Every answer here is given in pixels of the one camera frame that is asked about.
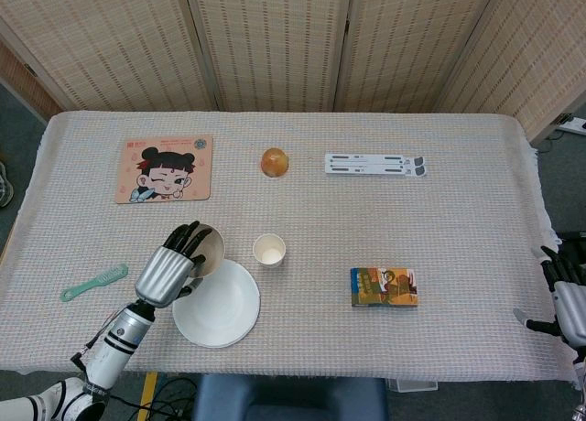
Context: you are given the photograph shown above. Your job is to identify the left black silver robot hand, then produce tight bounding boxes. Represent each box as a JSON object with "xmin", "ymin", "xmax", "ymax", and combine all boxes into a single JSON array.
[{"xmin": 134, "ymin": 220, "xmax": 214, "ymax": 308}]

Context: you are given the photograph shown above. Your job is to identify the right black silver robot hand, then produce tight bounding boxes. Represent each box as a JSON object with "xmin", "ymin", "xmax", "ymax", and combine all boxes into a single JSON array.
[{"xmin": 512, "ymin": 245, "xmax": 586, "ymax": 347}]

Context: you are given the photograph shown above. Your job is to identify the beige bowl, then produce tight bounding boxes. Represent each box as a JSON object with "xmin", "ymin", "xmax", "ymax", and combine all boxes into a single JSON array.
[{"xmin": 190, "ymin": 223, "xmax": 226, "ymax": 279}]

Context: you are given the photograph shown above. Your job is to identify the white paper cup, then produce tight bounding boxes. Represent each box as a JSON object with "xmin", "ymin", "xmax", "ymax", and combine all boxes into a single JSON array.
[{"xmin": 252, "ymin": 233, "xmax": 287, "ymax": 269}]

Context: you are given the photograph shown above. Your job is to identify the white paper plate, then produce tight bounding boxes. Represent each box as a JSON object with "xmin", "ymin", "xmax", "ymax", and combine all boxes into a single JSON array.
[{"xmin": 171, "ymin": 259, "xmax": 262, "ymax": 349}]

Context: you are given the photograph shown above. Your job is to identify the orange jelly cup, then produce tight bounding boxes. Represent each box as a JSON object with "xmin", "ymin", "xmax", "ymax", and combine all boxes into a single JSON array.
[{"xmin": 260, "ymin": 146, "xmax": 290, "ymax": 178}]

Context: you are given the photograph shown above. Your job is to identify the green comb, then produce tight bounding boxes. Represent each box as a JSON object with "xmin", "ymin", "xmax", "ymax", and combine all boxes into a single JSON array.
[{"xmin": 60, "ymin": 264, "xmax": 130, "ymax": 303}]

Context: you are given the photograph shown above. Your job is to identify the cartoon girl mouse pad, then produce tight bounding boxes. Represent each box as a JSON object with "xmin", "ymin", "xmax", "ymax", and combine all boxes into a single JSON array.
[{"xmin": 114, "ymin": 134, "xmax": 214, "ymax": 205}]

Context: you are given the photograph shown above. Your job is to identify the pale woven tablecloth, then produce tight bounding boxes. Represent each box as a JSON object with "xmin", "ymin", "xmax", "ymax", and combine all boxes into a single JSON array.
[{"xmin": 0, "ymin": 110, "xmax": 578, "ymax": 385}]

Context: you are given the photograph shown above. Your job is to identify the blue chair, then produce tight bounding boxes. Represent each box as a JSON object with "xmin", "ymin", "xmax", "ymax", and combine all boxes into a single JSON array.
[{"xmin": 191, "ymin": 373, "xmax": 390, "ymax": 421}]

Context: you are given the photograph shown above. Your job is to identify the white power strip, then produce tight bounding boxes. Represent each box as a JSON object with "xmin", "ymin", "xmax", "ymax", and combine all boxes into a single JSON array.
[{"xmin": 556, "ymin": 113, "xmax": 586, "ymax": 136}]

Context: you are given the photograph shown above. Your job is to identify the clear plastic container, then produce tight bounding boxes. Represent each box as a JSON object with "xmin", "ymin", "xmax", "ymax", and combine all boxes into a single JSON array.
[{"xmin": 388, "ymin": 378, "xmax": 439, "ymax": 394}]

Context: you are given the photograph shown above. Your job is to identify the colourful snack box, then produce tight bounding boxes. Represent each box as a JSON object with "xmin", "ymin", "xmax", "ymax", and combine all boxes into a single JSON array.
[{"xmin": 350, "ymin": 266, "xmax": 419, "ymax": 308}]

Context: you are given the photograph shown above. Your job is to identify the white folded laptop stand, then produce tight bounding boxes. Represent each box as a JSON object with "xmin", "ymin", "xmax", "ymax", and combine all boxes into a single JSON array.
[{"xmin": 323, "ymin": 152, "xmax": 429, "ymax": 178}]

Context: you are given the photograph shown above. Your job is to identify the woven folding screen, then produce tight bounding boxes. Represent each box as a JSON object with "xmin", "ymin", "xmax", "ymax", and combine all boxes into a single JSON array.
[{"xmin": 0, "ymin": 0, "xmax": 586, "ymax": 143}]

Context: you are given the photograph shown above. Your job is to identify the black floor cables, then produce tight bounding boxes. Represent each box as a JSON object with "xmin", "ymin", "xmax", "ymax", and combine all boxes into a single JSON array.
[{"xmin": 104, "ymin": 374, "xmax": 198, "ymax": 421}]

